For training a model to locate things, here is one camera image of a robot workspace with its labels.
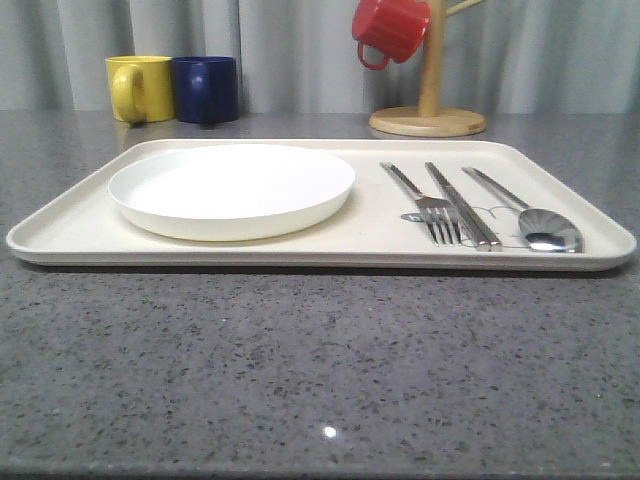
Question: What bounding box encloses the white round plate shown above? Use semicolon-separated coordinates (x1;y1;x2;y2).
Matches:
108;144;356;241

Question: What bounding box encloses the silver chopstick pair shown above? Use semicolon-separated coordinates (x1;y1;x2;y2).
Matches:
425;162;502;252

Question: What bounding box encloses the silver spoon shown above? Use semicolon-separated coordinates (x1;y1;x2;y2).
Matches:
462;166;584;254

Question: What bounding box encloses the beige rabbit serving tray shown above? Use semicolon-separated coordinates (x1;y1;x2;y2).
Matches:
6;139;637;271

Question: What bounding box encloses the wooden mug tree stand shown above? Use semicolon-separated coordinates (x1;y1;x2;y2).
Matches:
369;1;486;138

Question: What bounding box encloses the dark blue mug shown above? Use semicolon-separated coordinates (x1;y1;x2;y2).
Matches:
170;56;240;124

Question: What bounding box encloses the red mug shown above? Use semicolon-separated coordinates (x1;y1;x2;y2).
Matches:
351;0;431;70

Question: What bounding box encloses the yellow mug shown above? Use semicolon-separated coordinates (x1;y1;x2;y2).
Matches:
105;56;175;123

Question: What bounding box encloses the grey curtain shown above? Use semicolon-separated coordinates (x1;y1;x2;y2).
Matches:
1;1;639;114

